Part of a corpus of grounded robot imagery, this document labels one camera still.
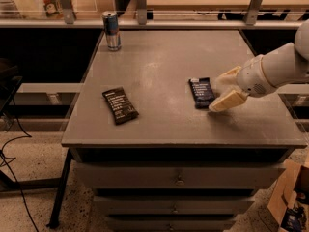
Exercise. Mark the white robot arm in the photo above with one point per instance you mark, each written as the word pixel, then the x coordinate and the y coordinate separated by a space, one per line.
pixel 284 65

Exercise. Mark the blue RXBAR blueberry bar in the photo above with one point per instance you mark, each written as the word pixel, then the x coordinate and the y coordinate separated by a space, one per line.
pixel 202 92

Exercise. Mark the cardboard box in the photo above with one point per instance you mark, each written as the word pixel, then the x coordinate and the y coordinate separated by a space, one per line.
pixel 289 203

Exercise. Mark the metal railing post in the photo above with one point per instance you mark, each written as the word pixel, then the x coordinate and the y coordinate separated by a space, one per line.
pixel 252 12
pixel 141 10
pixel 68 12

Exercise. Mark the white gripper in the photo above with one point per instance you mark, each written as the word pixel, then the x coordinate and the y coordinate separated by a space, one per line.
pixel 252 76

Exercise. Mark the metal railing post left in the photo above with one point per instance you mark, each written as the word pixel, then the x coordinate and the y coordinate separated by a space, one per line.
pixel 68 12

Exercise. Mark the Red Bull can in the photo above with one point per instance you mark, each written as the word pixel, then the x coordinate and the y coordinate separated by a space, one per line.
pixel 111 30

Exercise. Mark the metal railing post middle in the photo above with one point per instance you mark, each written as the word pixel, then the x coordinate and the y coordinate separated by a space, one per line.
pixel 141 10

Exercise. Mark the orange snack bag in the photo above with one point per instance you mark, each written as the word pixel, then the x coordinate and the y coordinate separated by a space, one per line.
pixel 50 0

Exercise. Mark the black table leg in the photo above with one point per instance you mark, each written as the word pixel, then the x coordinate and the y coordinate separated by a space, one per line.
pixel 54 218

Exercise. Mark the black RXBAR chocolate bar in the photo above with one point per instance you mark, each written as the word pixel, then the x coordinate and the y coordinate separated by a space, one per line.
pixel 120 105

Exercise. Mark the metal railing post right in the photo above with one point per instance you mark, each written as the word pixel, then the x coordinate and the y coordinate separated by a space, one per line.
pixel 252 12

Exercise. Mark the grey drawer cabinet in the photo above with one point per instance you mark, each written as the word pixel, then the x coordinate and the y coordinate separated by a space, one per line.
pixel 175 168

